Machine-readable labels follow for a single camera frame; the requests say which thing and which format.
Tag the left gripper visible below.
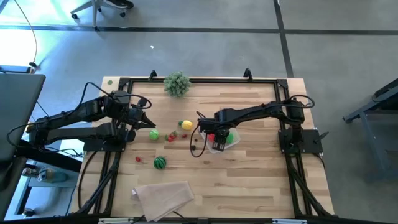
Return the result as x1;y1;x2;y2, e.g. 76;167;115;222
123;105;157;130

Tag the clear plastic tupperware container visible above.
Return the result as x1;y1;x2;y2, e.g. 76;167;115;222
198;126;241;154

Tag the red toy cherry tomato cluster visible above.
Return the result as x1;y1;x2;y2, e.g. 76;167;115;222
164;130;179;143

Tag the yellow toy lemon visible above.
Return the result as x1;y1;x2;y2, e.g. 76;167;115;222
177;119;194;131

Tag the green striped toy watermelon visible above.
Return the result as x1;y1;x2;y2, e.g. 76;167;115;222
153;156;168;170

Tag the potted artificial green plant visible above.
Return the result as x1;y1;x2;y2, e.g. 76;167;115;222
163;70;192;98

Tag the beige folded cloth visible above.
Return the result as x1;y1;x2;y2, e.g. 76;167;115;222
130;180;195;222

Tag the white paper sheet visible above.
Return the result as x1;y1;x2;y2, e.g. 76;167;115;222
58;138;86;162

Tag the white label strip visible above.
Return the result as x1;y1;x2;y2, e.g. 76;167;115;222
272;218;308;224
98;217;135;224

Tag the teal water bottle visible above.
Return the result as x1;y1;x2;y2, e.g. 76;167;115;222
36;166;68;184

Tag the office chair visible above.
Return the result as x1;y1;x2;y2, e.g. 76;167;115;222
70;0;135;32

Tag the dark grey side desk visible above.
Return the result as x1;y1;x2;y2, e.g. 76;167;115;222
0;65;47;218

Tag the dark blue metal cart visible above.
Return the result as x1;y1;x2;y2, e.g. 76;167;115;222
341;77;398;184

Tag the black left wrist camera cable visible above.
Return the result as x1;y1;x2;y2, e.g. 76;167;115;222
79;81;153;110

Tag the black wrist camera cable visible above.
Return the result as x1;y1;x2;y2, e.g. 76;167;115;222
79;81;153;110
189;110;208;159

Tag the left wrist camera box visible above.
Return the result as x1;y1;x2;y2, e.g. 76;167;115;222
125;128;137;144

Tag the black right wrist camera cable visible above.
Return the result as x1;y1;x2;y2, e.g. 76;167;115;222
189;110;208;159

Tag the black aluminium table frame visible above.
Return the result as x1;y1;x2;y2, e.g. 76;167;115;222
74;76;335;218

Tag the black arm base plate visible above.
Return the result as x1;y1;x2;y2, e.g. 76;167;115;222
82;127;128;152
278;129;330;155

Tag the thin tan floor cord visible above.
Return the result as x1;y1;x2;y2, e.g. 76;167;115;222
12;0;39;68

